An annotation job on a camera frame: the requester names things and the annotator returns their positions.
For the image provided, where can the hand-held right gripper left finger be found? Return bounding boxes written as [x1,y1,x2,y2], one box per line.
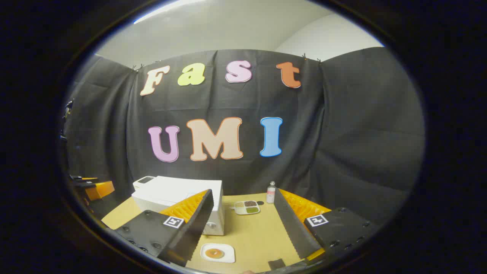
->
[114,189,214,267]

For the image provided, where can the white microwave oven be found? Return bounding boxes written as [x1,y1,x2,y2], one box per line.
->
[131,176,225,236]

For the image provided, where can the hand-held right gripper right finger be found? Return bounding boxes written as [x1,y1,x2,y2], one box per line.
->
[273,188,381,263]

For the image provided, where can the white toaster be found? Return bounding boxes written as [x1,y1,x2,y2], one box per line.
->
[133,176,156,191]

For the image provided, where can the divided tray of grains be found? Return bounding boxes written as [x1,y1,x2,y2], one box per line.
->
[234,200,261,215]

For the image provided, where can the white square plate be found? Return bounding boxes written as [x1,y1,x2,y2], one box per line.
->
[200,243,236,263]

